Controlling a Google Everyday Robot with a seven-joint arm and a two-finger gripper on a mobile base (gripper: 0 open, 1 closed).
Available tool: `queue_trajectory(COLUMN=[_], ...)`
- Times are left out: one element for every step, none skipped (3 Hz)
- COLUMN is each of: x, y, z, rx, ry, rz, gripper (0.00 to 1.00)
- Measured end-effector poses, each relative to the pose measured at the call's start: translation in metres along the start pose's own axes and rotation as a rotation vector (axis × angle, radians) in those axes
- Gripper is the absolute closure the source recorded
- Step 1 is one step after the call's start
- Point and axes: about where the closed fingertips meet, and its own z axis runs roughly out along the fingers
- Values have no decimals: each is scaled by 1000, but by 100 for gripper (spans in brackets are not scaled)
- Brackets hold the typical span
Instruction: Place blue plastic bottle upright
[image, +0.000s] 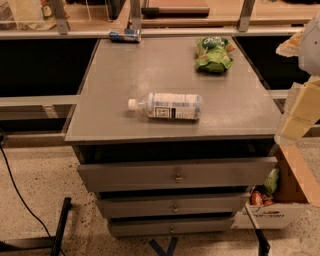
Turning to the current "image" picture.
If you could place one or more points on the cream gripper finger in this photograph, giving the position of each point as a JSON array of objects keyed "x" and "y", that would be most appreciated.
[{"x": 304, "y": 112}]

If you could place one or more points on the clear blue plastic bottle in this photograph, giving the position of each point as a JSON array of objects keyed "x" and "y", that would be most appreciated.
[{"x": 168, "y": 106}]

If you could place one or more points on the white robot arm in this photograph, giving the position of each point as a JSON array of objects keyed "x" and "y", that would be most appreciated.
[{"x": 308, "y": 59}]

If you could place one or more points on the cardboard box with snacks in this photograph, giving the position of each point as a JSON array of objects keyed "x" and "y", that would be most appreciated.
[{"x": 297, "y": 189}]

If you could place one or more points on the green bag in box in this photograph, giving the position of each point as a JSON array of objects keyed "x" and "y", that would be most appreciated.
[{"x": 270, "y": 182}]

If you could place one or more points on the top grey drawer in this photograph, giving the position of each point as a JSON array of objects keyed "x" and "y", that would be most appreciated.
[{"x": 154, "y": 175}]

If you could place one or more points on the grey drawer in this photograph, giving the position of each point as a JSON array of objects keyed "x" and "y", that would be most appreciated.
[
  {"x": 170, "y": 226},
  {"x": 172, "y": 205},
  {"x": 154, "y": 175}
]

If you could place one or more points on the red snack packs in box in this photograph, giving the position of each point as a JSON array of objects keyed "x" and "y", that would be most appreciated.
[{"x": 260, "y": 199}]

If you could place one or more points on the green snack bag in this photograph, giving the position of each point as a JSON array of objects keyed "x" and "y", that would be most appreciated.
[{"x": 213, "y": 54}]

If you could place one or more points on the middle grey drawer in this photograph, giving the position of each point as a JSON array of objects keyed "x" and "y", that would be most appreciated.
[{"x": 172, "y": 205}]

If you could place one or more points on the grey drawer cabinet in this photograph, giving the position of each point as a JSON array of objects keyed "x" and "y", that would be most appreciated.
[{"x": 238, "y": 117}]

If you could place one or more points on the black bar by box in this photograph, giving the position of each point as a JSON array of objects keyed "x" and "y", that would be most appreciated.
[{"x": 264, "y": 246}]

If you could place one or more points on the blue soda can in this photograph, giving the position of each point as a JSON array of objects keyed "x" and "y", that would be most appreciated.
[{"x": 125, "y": 35}]

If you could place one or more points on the bottom grey drawer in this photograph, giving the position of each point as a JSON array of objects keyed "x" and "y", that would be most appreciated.
[{"x": 170, "y": 226}]

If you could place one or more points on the black metal floor stand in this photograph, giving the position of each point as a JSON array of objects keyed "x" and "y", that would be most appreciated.
[{"x": 53, "y": 243}]

